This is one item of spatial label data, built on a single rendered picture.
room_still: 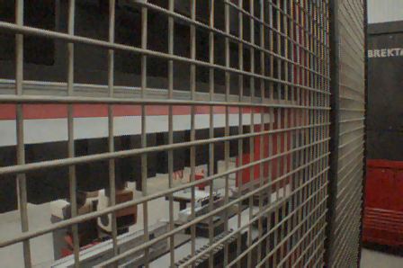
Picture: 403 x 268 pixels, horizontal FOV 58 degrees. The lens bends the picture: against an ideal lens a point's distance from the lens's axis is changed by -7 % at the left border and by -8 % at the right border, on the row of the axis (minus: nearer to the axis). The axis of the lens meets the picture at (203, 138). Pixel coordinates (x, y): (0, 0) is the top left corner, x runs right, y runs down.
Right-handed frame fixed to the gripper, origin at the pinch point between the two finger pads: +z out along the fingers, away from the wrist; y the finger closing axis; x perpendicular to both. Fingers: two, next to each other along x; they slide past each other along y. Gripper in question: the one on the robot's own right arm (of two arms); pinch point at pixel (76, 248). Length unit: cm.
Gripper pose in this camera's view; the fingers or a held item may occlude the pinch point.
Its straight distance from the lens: 183.6
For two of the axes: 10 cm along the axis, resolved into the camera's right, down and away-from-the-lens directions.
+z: 1.9, 9.8, -0.8
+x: 6.0, -0.5, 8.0
